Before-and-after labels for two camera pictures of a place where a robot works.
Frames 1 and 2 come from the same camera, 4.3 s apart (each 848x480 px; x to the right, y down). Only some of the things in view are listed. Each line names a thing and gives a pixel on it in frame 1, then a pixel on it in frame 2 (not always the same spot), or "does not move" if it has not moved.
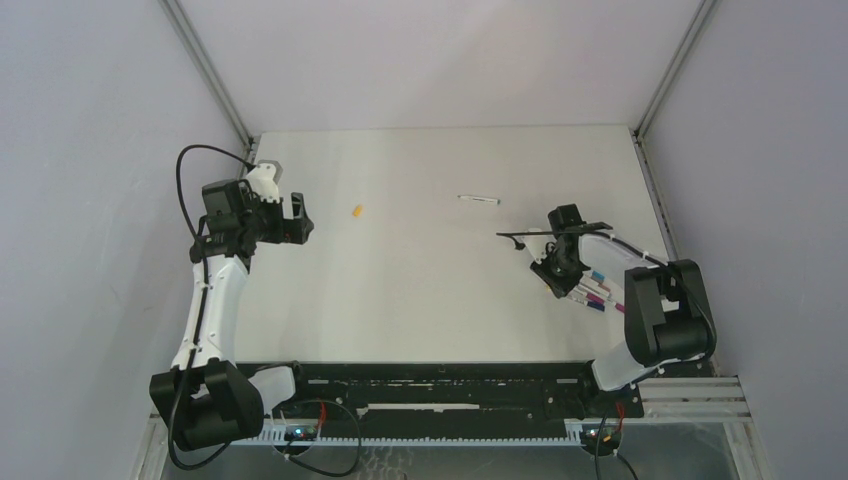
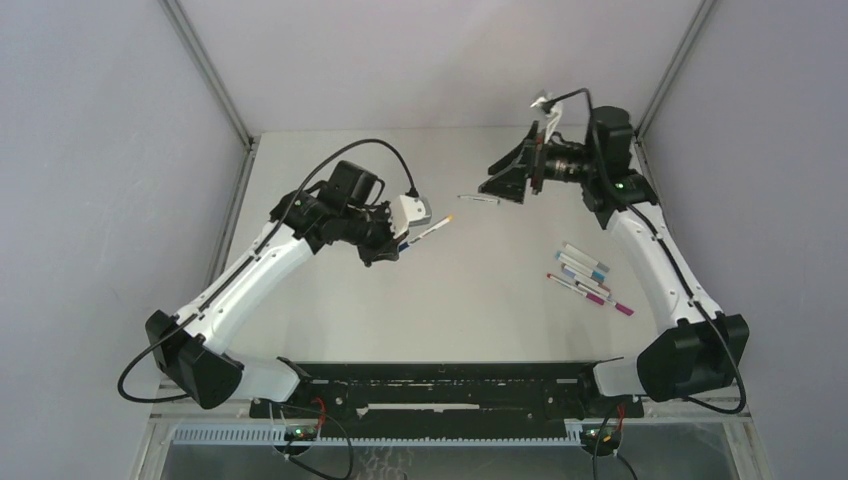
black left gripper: (294, 230) -> (388, 247)
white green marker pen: (483, 200) does not move
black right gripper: (561, 287) -> (510, 183)
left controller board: (300, 433) does not move
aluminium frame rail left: (213, 82) does not move
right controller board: (601, 435) does not move
